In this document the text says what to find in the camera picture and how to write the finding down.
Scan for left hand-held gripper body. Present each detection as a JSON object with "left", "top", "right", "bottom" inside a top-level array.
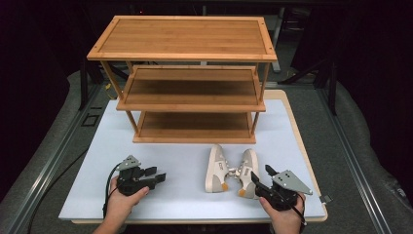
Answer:
[{"left": 115, "top": 154, "right": 157, "bottom": 197}]

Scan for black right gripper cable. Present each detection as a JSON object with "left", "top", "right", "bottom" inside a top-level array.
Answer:
[{"left": 289, "top": 194, "right": 308, "bottom": 227}]

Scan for person's right hand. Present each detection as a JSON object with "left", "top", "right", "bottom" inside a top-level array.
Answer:
[{"left": 259, "top": 193, "right": 307, "bottom": 229}]

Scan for light metal stand post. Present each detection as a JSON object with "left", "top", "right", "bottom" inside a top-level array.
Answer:
[{"left": 271, "top": 7, "right": 284, "bottom": 73}]

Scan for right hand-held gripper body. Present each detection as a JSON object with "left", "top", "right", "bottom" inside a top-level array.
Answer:
[{"left": 259, "top": 169, "right": 314, "bottom": 212}]

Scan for black floor cable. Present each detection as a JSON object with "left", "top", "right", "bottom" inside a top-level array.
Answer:
[{"left": 26, "top": 148, "right": 90, "bottom": 234}]

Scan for white grey sneaker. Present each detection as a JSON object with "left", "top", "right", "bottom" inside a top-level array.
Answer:
[
  {"left": 238, "top": 148, "right": 261, "bottom": 200},
  {"left": 205, "top": 143, "right": 230, "bottom": 194}
]

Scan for person's left hand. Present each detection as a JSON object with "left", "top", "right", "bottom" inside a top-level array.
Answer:
[{"left": 103, "top": 176, "right": 151, "bottom": 222}]

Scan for white table mat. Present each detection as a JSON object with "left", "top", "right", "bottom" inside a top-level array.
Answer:
[{"left": 58, "top": 98, "right": 327, "bottom": 221}]

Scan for black stand leg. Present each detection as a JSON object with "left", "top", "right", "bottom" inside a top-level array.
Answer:
[
  {"left": 78, "top": 59, "right": 90, "bottom": 111},
  {"left": 326, "top": 53, "right": 338, "bottom": 115}
]

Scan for grey metal floor rail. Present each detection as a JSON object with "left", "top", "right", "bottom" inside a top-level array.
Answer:
[
  {"left": 316, "top": 88, "right": 393, "bottom": 234},
  {"left": 5, "top": 83, "right": 102, "bottom": 234}
]

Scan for wooden three-tier shoe rack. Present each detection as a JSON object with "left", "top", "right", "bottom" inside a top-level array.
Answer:
[{"left": 87, "top": 15, "right": 278, "bottom": 144}]

